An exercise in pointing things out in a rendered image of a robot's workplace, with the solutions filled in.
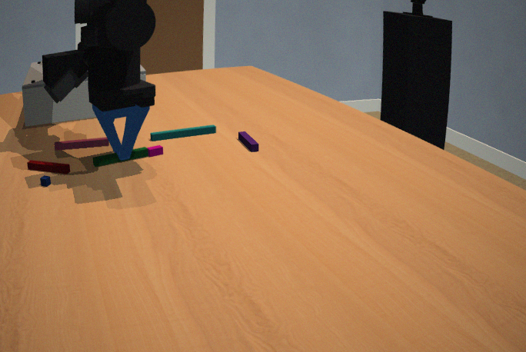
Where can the pink rod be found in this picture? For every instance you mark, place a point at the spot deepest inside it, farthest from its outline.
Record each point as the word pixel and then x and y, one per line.
pixel 84 143

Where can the green rod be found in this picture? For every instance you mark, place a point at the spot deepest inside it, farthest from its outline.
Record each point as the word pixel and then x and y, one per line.
pixel 113 158

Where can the red rod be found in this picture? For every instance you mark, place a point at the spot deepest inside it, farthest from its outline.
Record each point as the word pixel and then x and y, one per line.
pixel 49 167

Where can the magenta rod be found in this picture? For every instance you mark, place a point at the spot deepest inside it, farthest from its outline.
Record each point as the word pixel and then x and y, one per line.
pixel 155 150

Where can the purple rod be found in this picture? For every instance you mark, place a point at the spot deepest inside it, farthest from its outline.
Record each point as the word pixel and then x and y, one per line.
pixel 248 141

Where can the small blue cube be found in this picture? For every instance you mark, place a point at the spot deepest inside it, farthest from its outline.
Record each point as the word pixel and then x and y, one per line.
pixel 45 181

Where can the turquoise rod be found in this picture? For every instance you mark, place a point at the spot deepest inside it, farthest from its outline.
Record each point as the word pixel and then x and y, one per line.
pixel 184 132

